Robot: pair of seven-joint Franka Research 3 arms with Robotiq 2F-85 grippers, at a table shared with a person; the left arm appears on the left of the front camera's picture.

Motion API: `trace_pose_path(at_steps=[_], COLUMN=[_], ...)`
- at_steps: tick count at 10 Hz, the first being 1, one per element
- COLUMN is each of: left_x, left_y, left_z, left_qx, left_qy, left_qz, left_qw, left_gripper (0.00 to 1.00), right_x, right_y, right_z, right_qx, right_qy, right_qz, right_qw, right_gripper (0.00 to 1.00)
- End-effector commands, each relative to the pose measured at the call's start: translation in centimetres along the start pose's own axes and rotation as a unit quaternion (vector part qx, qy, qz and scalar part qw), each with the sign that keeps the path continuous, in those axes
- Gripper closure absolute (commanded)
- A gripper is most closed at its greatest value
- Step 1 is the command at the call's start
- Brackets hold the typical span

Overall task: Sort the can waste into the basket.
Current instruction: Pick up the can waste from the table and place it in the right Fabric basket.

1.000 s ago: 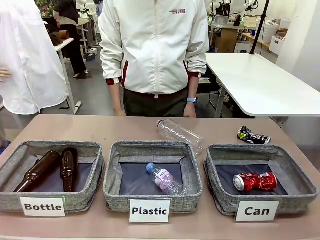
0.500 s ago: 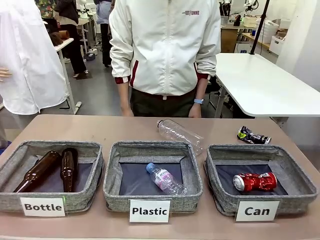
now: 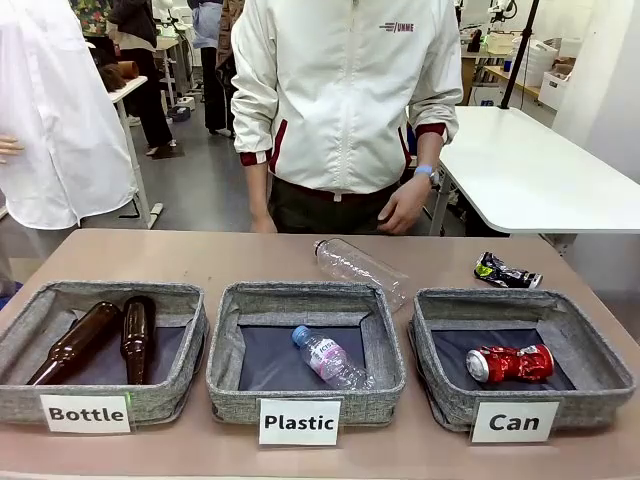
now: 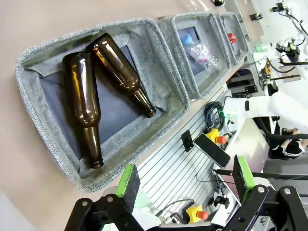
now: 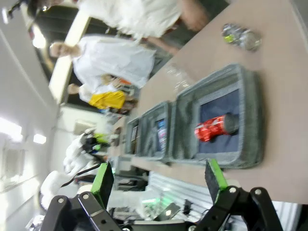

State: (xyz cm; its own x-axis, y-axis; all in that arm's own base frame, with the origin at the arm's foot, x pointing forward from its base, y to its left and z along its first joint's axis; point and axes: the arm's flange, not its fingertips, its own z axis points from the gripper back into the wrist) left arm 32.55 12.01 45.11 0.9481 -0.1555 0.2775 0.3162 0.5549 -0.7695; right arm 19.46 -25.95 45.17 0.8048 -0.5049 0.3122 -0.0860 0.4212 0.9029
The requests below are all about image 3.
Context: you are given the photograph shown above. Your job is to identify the person's left hand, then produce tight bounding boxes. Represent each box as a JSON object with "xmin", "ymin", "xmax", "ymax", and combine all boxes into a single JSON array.
[{"xmin": 377, "ymin": 174, "xmax": 439, "ymax": 236}]

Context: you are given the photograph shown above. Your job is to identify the person's right forearm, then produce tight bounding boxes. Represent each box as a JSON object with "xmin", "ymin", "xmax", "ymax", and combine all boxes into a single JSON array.
[{"xmin": 243, "ymin": 162, "xmax": 277, "ymax": 221}]

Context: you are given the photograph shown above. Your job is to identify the large clear plastic bottle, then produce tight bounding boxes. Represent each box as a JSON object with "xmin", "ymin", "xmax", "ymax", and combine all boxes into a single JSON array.
[{"xmin": 313, "ymin": 238, "xmax": 410, "ymax": 315}]

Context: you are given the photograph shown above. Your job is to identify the crushed black can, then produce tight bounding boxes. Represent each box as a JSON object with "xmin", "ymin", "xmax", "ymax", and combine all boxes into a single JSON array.
[{"xmin": 473, "ymin": 251, "xmax": 544, "ymax": 290}]

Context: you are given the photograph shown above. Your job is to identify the white storage crate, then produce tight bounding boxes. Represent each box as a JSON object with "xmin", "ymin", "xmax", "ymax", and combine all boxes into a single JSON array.
[{"xmin": 538, "ymin": 69, "xmax": 576, "ymax": 110}]

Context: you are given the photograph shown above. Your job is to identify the blue wristband watch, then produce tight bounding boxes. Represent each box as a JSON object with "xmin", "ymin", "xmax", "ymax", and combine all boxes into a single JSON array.
[{"xmin": 413, "ymin": 164, "xmax": 442, "ymax": 188}]

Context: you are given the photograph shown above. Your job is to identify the white Bottle label card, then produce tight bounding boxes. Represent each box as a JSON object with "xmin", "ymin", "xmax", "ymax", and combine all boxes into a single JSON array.
[{"xmin": 39, "ymin": 393, "xmax": 132, "ymax": 434}]

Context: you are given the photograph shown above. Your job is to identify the grey basket labelled Plastic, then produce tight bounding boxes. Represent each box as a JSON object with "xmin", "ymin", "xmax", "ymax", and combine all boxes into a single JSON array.
[{"xmin": 205, "ymin": 281, "xmax": 407, "ymax": 426}]

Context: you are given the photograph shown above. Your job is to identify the black tripod pole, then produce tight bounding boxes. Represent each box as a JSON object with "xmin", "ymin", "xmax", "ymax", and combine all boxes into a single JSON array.
[{"xmin": 499, "ymin": 0, "xmax": 542, "ymax": 110}]

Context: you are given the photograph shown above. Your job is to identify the brown glass bottle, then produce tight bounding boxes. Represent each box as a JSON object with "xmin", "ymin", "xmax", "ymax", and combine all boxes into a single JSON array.
[
  {"xmin": 27, "ymin": 301, "xmax": 124, "ymax": 387},
  {"xmin": 120, "ymin": 295, "xmax": 158, "ymax": 387}
]

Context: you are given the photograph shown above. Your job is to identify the person's left forearm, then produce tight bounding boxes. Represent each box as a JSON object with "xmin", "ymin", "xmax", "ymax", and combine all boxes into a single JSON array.
[{"xmin": 413, "ymin": 132, "xmax": 446, "ymax": 171}]

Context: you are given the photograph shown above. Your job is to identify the white zip jacket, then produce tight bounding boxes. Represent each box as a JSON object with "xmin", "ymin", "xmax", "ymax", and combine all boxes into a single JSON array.
[{"xmin": 230, "ymin": 0, "xmax": 464, "ymax": 202}]

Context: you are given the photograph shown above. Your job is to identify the bystander's hand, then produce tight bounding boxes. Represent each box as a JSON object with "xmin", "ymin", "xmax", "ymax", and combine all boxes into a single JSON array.
[{"xmin": 0, "ymin": 133, "xmax": 25, "ymax": 165}]

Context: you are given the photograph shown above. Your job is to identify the bystander in dark clothes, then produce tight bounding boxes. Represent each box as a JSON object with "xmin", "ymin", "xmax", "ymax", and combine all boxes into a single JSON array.
[{"xmin": 107, "ymin": 0, "xmax": 178, "ymax": 156}]

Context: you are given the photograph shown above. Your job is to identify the white Can label card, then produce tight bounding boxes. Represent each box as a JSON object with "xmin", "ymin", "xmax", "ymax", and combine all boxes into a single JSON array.
[{"xmin": 469, "ymin": 399, "xmax": 561, "ymax": 445}]

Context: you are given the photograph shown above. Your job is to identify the bystander in blue top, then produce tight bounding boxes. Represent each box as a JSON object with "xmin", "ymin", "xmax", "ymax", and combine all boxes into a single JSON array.
[{"xmin": 188, "ymin": 0, "xmax": 236, "ymax": 139}]

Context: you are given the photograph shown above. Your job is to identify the stacked white bins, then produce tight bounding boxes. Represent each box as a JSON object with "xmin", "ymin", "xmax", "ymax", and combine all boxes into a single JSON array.
[{"xmin": 523, "ymin": 38, "xmax": 560, "ymax": 87}]

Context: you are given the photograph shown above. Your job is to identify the white Plastic label card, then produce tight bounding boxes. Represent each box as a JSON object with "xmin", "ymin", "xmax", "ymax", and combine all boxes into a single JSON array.
[{"xmin": 257, "ymin": 397, "xmax": 344, "ymax": 447}]

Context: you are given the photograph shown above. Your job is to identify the bystander in white shirt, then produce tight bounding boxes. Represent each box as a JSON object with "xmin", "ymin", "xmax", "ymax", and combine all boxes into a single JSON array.
[{"xmin": 0, "ymin": 0, "xmax": 140, "ymax": 231}]

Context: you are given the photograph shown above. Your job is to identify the wooden cabinet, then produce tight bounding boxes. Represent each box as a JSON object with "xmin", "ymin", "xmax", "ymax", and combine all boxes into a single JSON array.
[{"xmin": 459, "ymin": 53, "xmax": 477, "ymax": 107}]

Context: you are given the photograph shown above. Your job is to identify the grey basket labelled Can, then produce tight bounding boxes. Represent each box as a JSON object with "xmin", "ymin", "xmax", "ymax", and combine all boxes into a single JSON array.
[{"xmin": 409, "ymin": 287, "xmax": 637, "ymax": 432}]

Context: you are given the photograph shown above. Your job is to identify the dark trousers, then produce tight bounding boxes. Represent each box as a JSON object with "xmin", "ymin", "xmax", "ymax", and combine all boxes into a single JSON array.
[{"xmin": 268, "ymin": 174, "xmax": 427, "ymax": 235}]

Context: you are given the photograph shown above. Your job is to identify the small blue-capped plastic bottle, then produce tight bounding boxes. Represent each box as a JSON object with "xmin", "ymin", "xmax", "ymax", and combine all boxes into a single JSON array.
[{"xmin": 291, "ymin": 324, "xmax": 376, "ymax": 391}]

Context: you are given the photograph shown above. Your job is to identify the crushed red can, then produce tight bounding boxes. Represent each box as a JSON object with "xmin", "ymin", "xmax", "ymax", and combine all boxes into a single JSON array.
[{"xmin": 465, "ymin": 343, "xmax": 556, "ymax": 384}]

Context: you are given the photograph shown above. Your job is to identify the large white table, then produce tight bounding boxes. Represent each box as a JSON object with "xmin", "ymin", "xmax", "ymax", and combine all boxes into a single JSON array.
[{"xmin": 434, "ymin": 105, "xmax": 640, "ymax": 237}]

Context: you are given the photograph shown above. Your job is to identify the grey basket labelled Bottle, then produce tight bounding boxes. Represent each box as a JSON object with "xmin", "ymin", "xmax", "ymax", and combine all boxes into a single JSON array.
[{"xmin": 0, "ymin": 280, "xmax": 210, "ymax": 426}]

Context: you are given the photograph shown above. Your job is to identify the brown round object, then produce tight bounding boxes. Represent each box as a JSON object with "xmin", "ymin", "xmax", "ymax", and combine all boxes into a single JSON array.
[{"xmin": 102, "ymin": 59, "xmax": 140, "ymax": 92}]

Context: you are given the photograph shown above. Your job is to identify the person's right hand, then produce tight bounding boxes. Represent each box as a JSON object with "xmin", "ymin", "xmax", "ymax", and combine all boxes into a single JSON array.
[{"xmin": 249, "ymin": 214, "xmax": 279, "ymax": 235}]

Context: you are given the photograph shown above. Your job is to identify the small white desk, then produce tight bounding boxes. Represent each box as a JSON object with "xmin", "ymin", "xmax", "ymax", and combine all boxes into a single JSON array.
[{"xmin": 109, "ymin": 74, "xmax": 165, "ymax": 230}]

